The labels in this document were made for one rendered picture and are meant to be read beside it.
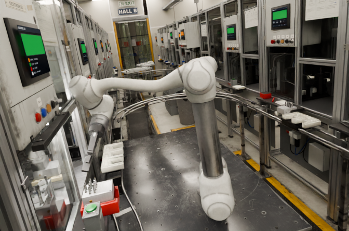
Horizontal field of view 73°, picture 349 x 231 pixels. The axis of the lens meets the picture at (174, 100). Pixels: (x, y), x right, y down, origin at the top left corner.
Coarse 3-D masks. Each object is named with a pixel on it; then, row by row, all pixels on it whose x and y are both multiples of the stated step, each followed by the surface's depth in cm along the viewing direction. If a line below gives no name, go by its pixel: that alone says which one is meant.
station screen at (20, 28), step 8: (24, 32) 73; (32, 32) 80; (40, 32) 88; (24, 48) 71; (32, 56) 76; (40, 56) 84; (32, 64) 75; (40, 64) 82; (48, 64) 91; (32, 72) 74; (40, 72) 81
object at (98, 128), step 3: (90, 126) 117; (93, 126) 116; (96, 126) 116; (99, 126) 116; (102, 126) 118; (90, 129) 115; (93, 129) 114; (96, 129) 114; (99, 129) 115; (102, 129) 117; (90, 132) 116; (99, 132) 116; (102, 132) 116; (90, 135) 118; (99, 135) 118; (102, 135) 118
